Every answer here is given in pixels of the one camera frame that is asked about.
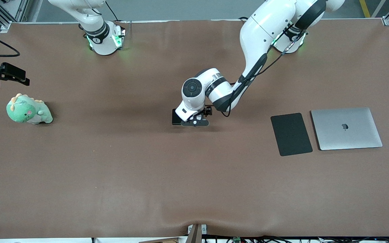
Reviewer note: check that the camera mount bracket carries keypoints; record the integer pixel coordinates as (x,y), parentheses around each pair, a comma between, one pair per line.
(194,234)

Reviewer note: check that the silver closed laptop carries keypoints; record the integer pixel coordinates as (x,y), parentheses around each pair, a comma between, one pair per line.
(336,135)

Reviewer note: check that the small dark phone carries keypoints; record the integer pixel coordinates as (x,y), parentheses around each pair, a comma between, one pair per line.
(174,120)

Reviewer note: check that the brown table cover cloth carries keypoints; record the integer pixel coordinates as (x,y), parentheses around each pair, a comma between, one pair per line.
(194,175)

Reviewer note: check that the small green circuit board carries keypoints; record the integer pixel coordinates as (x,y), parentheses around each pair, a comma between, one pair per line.
(237,240)

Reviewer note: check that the black mouse pad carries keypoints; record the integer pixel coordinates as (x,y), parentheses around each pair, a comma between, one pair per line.
(291,134)

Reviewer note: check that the brown wooden board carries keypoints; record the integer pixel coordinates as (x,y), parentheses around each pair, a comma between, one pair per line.
(160,241)

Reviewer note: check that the green dinosaur plush toy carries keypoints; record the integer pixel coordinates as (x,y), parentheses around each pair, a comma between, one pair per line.
(22,111)

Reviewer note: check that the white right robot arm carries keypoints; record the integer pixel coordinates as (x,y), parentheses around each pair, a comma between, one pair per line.
(105,47)

